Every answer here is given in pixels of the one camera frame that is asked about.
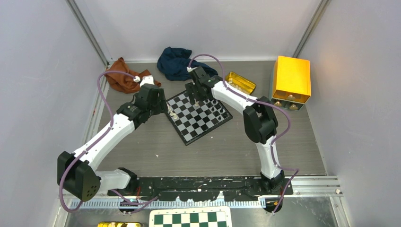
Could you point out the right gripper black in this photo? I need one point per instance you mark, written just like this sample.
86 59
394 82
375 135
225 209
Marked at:
190 89

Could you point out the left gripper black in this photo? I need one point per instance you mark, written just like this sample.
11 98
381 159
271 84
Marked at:
161 107

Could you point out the gold tin tray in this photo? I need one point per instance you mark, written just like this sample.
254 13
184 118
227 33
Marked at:
240 83

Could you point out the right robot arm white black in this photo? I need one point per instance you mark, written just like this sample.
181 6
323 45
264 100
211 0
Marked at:
260 122

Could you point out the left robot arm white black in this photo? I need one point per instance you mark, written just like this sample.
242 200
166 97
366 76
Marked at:
78 173

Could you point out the green white checkered board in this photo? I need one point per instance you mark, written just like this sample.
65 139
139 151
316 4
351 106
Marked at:
191 217

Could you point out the dark blue cloth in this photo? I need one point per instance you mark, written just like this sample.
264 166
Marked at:
173 63

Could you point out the black white chessboard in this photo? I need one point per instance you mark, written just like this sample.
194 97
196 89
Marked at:
195 122

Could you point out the orange brown cloth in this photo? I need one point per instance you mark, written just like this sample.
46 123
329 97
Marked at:
121 82

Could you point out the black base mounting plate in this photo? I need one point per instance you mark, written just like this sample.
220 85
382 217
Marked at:
232 188

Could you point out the yellow drawer box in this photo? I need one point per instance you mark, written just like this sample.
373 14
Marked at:
290 83

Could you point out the gold object bottom edge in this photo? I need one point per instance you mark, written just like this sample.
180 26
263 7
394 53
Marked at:
120 224

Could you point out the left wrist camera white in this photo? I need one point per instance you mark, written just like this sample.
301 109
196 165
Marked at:
144 80

